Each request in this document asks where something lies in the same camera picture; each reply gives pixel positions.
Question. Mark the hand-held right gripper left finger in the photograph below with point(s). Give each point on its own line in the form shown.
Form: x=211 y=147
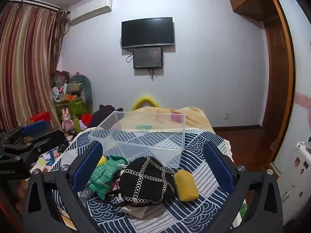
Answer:
x=87 y=168

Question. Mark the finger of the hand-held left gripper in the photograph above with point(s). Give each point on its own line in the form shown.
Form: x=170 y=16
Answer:
x=49 y=142
x=36 y=127

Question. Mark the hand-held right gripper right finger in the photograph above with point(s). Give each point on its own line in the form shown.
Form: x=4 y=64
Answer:
x=218 y=170

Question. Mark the green knit glove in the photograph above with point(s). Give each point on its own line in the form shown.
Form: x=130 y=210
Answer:
x=104 y=174

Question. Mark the yellow green sponge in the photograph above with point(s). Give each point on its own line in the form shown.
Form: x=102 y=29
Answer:
x=185 y=185

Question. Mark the clear plastic storage box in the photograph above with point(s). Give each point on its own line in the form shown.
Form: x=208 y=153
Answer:
x=145 y=140

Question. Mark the red box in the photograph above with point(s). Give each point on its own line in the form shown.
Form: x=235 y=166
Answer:
x=40 y=117

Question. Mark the pile of papers and books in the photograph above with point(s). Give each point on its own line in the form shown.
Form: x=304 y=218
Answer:
x=47 y=161

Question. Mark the clear plastic wrapper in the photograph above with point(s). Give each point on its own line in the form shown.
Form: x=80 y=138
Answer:
x=84 y=194

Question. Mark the pink rabbit toy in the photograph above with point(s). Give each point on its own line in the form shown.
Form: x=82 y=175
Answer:
x=66 y=122

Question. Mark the green bottle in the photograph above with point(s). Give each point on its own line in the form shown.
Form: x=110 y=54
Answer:
x=77 y=125

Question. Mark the green paper bag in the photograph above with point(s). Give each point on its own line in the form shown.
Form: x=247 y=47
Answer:
x=73 y=109

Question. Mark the red cloth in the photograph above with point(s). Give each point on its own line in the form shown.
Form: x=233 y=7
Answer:
x=87 y=119

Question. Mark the blue patterned bedspread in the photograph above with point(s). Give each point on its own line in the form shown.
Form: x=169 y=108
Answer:
x=199 y=211

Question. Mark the yellow blanket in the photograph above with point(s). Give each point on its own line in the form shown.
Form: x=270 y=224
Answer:
x=196 y=119

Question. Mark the black cloth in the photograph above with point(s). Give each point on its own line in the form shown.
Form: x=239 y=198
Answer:
x=104 y=114

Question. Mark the pink square cloth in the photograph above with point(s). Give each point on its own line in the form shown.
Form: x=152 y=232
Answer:
x=176 y=118

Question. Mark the striped brown curtain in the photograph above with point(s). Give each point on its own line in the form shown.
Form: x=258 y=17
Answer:
x=26 y=60

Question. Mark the green flat cloth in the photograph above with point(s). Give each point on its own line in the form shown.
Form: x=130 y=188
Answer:
x=143 y=127

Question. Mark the yellow pillow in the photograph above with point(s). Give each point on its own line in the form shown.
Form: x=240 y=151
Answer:
x=142 y=102

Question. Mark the white air conditioner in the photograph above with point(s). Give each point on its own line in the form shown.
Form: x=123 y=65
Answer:
x=92 y=9

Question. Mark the white wardrobe door with stickers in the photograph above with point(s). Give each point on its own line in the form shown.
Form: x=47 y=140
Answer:
x=298 y=65

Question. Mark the wall socket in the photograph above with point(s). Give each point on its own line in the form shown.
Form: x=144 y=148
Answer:
x=227 y=116

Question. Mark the wooden wardrobe frame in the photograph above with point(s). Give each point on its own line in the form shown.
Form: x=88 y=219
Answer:
x=279 y=65

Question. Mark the small black wall monitor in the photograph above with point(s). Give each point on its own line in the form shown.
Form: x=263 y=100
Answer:
x=147 y=57

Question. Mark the large black wall television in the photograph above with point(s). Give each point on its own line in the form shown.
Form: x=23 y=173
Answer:
x=147 y=32

